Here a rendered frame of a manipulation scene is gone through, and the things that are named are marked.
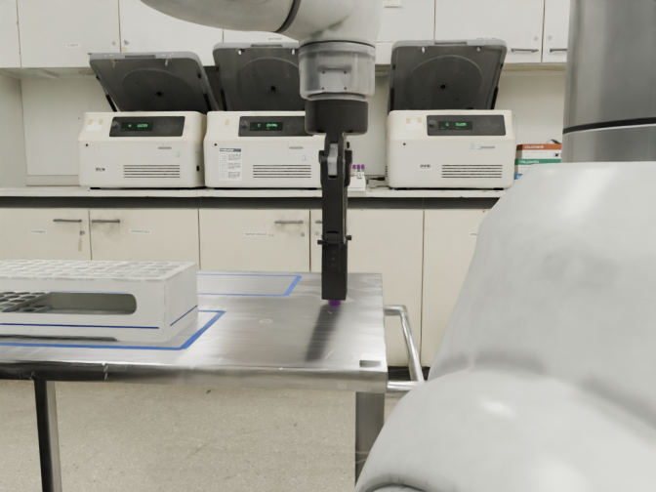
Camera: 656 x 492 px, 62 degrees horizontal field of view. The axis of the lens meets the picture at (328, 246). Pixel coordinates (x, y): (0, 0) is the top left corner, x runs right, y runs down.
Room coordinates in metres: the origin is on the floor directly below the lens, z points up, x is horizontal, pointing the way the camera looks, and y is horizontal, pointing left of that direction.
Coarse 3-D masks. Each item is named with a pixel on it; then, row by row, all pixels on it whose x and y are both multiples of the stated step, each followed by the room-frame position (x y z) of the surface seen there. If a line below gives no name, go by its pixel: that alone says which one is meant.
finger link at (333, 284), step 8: (344, 248) 0.65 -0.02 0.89; (344, 256) 0.65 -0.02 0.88; (344, 264) 0.65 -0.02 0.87; (328, 272) 0.65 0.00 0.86; (336, 272) 0.65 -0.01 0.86; (344, 272) 0.65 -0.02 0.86; (328, 280) 0.65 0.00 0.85; (336, 280) 0.65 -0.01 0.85; (344, 280) 0.65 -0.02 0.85; (328, 288) 0.65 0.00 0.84; (336, 288) 0.65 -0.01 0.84; (344, 288) 0.65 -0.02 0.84; (328, 296) 0.65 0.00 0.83; (336, 296) 0.65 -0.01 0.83; (344, 296) 0.65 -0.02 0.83
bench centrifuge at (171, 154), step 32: (96, 64) 2.72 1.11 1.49; (128, 64) 2.71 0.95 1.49; (160, 64) 2.70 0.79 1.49; (192, 64) 2.70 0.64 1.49; (128, 96) 2.90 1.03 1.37; (160, 96) 2.90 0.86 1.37; (192, 96) 2.88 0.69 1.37; (96, 128) 2.58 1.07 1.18; (128, 128) 2.57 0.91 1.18; (160, 128) 2.55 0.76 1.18; (192, 128) 2.57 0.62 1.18; (96, 160) 2.55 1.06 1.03; (128, 160) 2.54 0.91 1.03; (160, 160) 2.53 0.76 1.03; (192, 160) 2.53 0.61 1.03
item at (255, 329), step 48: (240, 288) 0.76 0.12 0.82; (288, 288) 0.76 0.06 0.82; (0, 336) 0.54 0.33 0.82; (192, 336) 0.53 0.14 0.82; (240, 336) 0.54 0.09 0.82; (288, 336) 0.54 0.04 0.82; (336, 336) 0.54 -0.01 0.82; (384, 336) 0.54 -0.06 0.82; (48, 384) 0.91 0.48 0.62; (144, 384) 0.46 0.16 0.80; (192, 384) 0.45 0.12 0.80; (240, 384) 0.45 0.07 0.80; (288, 384) 0.45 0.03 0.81; (336, 384) 0.44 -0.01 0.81; (384, 384) 0.44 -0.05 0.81; (48, 432) 0.91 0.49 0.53; (48, 480) 0.91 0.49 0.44
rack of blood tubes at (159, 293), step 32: (0, 288) 0.53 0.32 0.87; (32, 288) 0.53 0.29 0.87; (64, 288) 0.52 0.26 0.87; (96, 288) 0.52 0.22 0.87; (128, 288) 0.52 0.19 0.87; (160, 288) 0.52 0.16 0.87; (192, 288) 0.59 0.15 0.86; (0, 320) 0.53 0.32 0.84; (32, 320) 0.53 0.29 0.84; (64, 320) 0.53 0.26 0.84; (96, 320) 0.52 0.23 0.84; (128, 320) 0.52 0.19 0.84; (160, 320) 0.52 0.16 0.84; (192, 320) 0.59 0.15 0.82
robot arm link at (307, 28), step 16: (304, 0) 0.60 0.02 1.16; (320, 0) 0.60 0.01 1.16; (336, 0) 0.61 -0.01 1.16; (352, 0) 0.62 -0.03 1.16; (368, 0) 0.63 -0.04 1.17; (288, 16) 0.60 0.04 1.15; (304, 16) 0.61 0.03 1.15; (320, 16) 0.61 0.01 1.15; (336, 16) 0.61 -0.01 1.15; (352, 16) 0.62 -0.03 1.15; (368, 16) 0.63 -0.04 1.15; (272, 32) 0.64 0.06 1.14; (288, 32) 0.63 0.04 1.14; (304, 32) 0.63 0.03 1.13; (320, 32) 0.63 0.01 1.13; (336, 32) 0.62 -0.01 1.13; (352, 32) 0.63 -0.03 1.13; (368, 32) 0.64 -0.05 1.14
